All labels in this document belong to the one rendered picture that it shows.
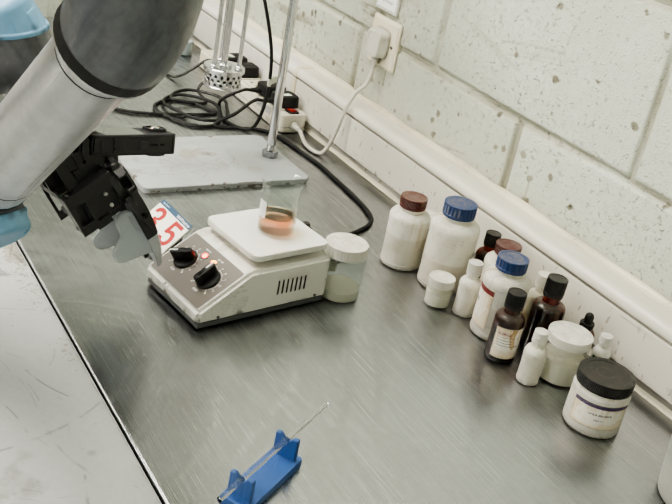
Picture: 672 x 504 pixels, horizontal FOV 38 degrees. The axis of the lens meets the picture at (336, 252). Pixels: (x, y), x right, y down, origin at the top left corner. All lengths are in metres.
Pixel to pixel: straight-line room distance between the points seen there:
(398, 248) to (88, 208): 0.49
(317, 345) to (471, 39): 0.59
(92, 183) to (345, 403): 0.38
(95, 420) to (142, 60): 0.43
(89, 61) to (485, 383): 0.66
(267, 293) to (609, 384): 0.43
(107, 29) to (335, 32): 1.17
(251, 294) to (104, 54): 0.53
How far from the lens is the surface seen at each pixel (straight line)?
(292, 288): 1.24
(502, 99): 1.49
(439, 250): 1.35
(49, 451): 0.99
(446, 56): 1.60
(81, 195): 1.11
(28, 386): 1.08
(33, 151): 0.89
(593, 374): 1.16
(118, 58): 0.75
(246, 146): 1.74
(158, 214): 1.40
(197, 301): 1.18
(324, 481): 0.99
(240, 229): 1.25
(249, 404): 1.08
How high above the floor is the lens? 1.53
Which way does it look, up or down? 26 degrees down
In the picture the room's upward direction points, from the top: 11 degrees clockwise
